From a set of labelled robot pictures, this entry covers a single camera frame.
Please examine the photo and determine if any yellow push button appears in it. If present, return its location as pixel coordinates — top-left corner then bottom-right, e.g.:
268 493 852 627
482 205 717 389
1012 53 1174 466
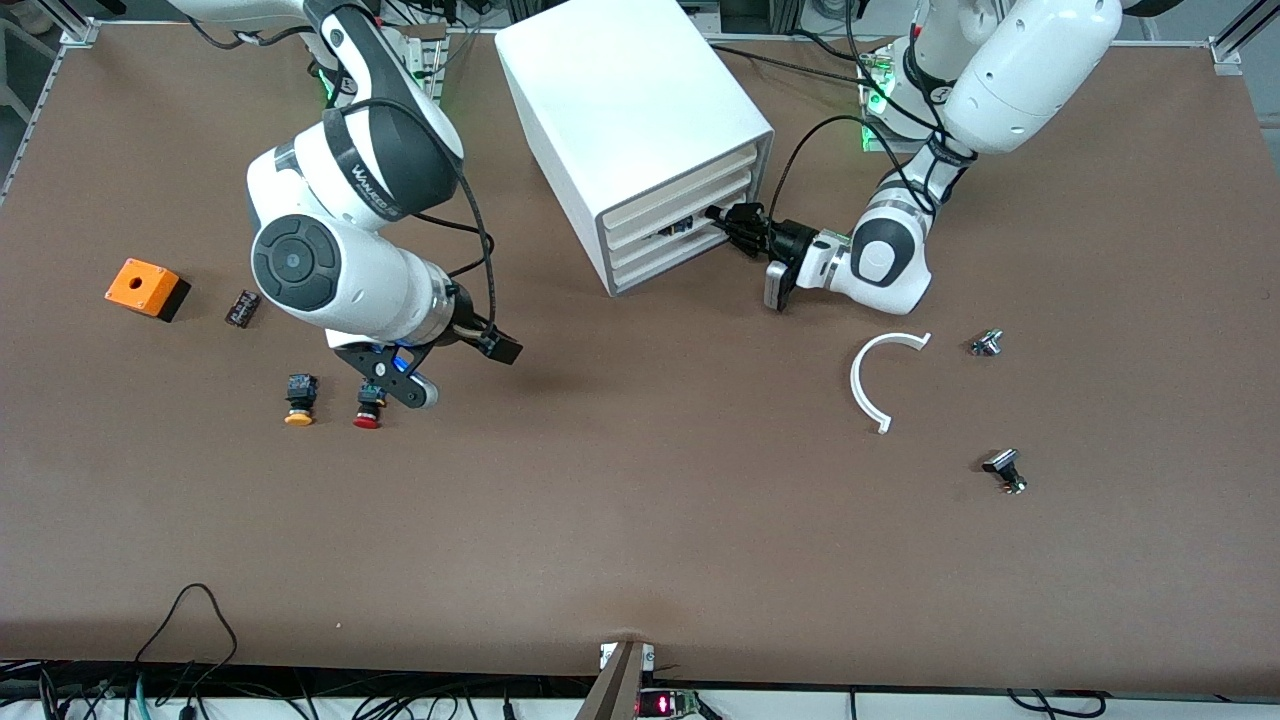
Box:
283 374 319 428

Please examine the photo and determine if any white curved plastic arc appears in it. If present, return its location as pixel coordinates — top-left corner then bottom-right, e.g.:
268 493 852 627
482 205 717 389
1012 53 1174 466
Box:
850 331 933 435

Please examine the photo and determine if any device with red display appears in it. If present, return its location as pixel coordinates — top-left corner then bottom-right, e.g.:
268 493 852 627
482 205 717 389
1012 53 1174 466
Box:
637 689 703 720

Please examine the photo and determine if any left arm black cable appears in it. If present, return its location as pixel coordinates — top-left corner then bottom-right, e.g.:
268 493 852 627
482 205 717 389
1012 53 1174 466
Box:
765 115 946 241

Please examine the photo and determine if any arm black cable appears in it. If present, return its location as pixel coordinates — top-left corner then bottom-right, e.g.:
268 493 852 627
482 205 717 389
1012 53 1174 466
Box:
765 115 946 241
345 95 501 341

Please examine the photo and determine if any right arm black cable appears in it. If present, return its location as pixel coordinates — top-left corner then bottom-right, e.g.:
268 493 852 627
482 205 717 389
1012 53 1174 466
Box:
345 95 501 341

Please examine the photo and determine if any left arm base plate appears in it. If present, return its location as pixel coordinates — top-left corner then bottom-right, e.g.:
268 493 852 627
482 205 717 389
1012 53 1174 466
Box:
860 55 963 156

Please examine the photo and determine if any black cable on table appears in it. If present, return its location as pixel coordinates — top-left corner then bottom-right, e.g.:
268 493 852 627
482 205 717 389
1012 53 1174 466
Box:
710 44 881 91

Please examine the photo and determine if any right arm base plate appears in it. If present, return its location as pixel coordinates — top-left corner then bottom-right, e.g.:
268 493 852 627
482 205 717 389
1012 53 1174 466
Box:
398 25 447 101

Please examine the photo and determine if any orange button enclosure box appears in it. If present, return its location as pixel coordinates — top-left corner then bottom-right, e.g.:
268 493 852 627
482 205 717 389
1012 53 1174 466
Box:
104 258 192 323

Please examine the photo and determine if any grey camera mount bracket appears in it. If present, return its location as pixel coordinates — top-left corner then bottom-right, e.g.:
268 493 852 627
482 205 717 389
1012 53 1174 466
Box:
575 640 657 720

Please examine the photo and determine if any black looped cable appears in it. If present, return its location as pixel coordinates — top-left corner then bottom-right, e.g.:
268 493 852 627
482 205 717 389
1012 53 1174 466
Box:
130 583 241 720

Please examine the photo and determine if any aluminium frame corner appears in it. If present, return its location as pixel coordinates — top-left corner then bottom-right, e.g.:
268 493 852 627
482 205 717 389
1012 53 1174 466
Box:
35 0 101 49
1208 0 1280 77

